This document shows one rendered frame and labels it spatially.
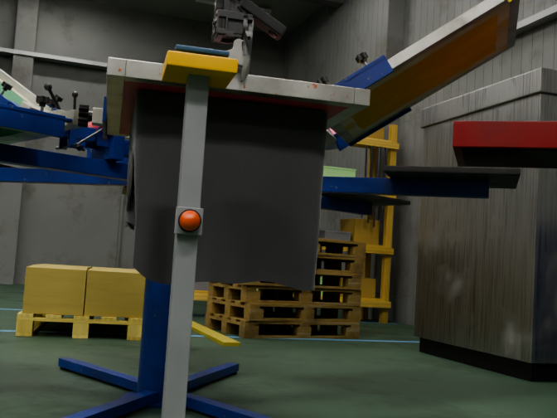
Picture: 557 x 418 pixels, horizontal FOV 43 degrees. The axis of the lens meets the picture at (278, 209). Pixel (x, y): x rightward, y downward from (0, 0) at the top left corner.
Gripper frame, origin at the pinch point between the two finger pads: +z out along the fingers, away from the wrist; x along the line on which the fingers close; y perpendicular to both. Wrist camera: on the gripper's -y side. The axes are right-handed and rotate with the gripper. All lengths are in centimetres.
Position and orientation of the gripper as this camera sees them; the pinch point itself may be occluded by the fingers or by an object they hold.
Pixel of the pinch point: (243, 80)
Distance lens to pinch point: 159.7
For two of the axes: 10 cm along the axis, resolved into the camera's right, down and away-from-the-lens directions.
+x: 2.3, -0.6, -9.7
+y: -9.7, -0.8, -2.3
